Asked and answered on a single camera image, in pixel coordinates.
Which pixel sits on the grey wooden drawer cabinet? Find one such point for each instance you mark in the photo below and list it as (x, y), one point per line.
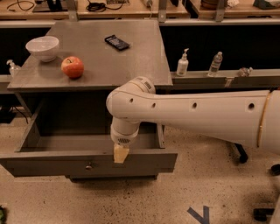
(105, 68)

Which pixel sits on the crumpled plastic wrapper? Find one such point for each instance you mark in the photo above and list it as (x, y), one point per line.
(245, 71)

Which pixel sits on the white pump bottle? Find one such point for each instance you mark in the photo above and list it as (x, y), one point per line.
(182, 64)

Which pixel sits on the black caster wheel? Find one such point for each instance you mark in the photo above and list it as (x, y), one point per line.
(275, 169)

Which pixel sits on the grey top drawer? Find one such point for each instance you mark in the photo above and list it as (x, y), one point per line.
(72, 140)

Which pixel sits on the black metal stand leg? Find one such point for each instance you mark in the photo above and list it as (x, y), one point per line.
(243, 155)

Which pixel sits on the black snack packet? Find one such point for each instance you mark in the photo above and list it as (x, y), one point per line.
(117, 43)

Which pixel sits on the small clear pump bottle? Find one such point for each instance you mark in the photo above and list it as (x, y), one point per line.
(13, 67)

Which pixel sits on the clear water bottle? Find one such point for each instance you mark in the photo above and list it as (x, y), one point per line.
(215, 65)

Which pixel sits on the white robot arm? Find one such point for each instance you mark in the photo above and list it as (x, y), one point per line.
(249, 118)

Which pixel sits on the red apple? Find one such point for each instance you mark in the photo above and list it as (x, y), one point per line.
(72, 67)

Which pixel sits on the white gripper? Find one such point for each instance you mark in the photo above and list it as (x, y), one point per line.
(123, 139)

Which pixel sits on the white bowl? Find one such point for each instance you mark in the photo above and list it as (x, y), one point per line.
(44, 48)

